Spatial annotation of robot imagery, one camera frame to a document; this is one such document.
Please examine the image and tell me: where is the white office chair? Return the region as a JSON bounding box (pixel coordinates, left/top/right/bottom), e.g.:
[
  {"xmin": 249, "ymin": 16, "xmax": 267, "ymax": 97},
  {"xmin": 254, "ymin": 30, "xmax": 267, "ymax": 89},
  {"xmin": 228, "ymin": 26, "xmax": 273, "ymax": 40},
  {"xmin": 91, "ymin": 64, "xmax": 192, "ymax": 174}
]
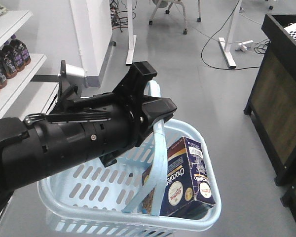
[{"xmin": 148, "ymin": 0, "xmax": 202, "ymax": 35}]

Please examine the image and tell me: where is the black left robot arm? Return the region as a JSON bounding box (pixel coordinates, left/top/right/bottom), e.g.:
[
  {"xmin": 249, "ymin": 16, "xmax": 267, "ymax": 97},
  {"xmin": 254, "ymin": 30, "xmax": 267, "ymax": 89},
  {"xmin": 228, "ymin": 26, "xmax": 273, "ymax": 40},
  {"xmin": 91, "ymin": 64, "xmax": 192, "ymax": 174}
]
[{"xmin": 0, "ymin": 61, "xmax": 177, "ymax": 210}]

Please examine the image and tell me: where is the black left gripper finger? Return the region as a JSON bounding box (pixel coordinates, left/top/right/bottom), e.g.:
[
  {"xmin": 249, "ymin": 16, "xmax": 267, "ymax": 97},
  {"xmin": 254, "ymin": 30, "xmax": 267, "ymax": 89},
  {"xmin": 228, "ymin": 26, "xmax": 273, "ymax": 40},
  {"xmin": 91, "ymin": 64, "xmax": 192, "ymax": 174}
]
[
  {"xmin": 112, "ymin": 61, "xmax": 157, "ymax": 104},
  {"xmin": 142, "ymin": 96, "xmax": 177, "ymax": 128}
]

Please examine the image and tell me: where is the black wooden display stand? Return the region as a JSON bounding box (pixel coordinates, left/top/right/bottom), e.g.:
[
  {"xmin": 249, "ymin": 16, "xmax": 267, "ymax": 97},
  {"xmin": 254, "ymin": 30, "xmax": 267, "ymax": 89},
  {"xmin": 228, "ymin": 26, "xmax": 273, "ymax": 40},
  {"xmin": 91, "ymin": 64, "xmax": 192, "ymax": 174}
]
[{"xmin": 244, "ymin": 13, "xmax": 296, "ymax": 219}]

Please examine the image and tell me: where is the white store shelving unit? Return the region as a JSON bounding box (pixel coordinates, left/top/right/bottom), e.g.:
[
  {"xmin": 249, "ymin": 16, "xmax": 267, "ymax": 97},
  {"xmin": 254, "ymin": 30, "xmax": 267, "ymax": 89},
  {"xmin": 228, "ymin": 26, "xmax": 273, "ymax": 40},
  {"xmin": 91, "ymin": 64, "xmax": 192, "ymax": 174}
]
[{"xmin": 0, "ymin": 10, "xmax": 58, "ymax": 119}]

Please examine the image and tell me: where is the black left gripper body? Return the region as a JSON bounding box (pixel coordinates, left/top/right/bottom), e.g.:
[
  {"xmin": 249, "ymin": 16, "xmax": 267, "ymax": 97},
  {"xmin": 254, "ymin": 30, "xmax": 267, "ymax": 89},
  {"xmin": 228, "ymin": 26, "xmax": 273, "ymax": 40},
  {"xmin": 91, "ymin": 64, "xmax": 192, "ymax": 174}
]
[{"xmin": 22, "ymin": 88, "xmax": 153, "ymax": 178}]

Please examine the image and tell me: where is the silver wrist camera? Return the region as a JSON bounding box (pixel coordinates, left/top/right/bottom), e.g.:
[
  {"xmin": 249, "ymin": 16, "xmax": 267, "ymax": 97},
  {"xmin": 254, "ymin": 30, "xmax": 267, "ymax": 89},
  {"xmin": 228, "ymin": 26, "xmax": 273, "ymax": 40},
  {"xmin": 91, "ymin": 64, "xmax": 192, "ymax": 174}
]
[{"xmin": 58, "ymin": 60, "xmax": 86, "ymax": 98}]

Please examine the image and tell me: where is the white desk leg frame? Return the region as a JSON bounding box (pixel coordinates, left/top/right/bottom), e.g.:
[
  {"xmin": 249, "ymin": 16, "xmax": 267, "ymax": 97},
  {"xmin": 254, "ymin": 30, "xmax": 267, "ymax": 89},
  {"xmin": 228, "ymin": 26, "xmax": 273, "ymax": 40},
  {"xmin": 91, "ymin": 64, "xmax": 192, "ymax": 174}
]
[{"xmin": 218, "ymin": 0, "xmax": 242, "ymax": 69}]

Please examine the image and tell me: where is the dark blue cookie box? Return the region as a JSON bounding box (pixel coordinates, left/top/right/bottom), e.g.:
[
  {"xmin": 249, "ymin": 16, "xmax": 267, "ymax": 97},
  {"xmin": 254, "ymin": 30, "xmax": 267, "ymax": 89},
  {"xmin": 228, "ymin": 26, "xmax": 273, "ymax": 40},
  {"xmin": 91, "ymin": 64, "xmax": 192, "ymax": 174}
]
[{"xmin": 159, "ymin": 137, "xmax": 216, "ymax": 220}]

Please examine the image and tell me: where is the light blue plastic basket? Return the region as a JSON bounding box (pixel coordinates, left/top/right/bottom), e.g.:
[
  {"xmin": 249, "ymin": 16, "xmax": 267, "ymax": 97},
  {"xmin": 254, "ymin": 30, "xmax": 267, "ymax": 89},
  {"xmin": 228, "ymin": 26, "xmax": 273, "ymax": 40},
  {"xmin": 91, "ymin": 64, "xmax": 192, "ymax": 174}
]
[{"xmin": 37, "ymin": 79, "xmax": 222, "ymax": 237}]

